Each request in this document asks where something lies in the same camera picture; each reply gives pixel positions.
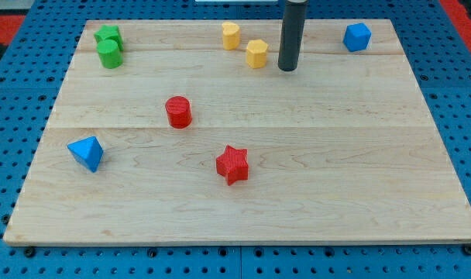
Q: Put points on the yellow hexagon block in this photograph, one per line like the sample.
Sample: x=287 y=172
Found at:
x=256 y=53

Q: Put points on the yellow heart block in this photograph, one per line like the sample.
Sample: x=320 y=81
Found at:
x=230 y=35

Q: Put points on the red star block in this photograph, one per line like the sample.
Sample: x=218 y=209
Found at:
x=233 y=165

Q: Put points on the wooden board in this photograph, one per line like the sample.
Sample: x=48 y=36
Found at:
x=189 y=144

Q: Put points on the red cylinder block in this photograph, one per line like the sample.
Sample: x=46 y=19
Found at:
x=178 y=110

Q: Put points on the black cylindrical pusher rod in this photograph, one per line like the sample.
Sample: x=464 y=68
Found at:
x=291 y=34

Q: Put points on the blue triangle block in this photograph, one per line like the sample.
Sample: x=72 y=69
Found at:
x=87 y=152

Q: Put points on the green cylinder block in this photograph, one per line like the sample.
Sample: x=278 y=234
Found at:
x=109 y=54

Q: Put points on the blue cube block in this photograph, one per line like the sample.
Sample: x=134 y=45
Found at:
x=357 y=37

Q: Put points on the green star block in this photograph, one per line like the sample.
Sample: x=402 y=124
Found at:
x=109 y=32

